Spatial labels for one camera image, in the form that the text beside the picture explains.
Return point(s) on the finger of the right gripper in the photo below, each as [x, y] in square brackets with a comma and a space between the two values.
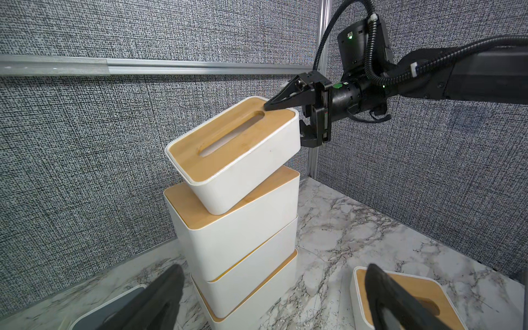
[317, 132]
[305, 89]

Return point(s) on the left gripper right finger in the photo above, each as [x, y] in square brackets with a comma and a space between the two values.
[392, 307]

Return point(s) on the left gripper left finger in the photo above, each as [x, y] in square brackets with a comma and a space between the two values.
[156, 307]

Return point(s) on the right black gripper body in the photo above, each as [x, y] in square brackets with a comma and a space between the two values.
[355, 96]

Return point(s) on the yellow lid tissue box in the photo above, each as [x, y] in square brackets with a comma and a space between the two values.
[231, 288]

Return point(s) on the grey lid tissue box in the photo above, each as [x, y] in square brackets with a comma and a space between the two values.
[98, 316]

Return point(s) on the bamboo lid tissue box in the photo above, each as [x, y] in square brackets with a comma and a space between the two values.
[228, 156]
[212, 244]
[427, 291]
[248, 313]

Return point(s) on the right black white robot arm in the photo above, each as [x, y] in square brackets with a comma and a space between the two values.
[493, 70]

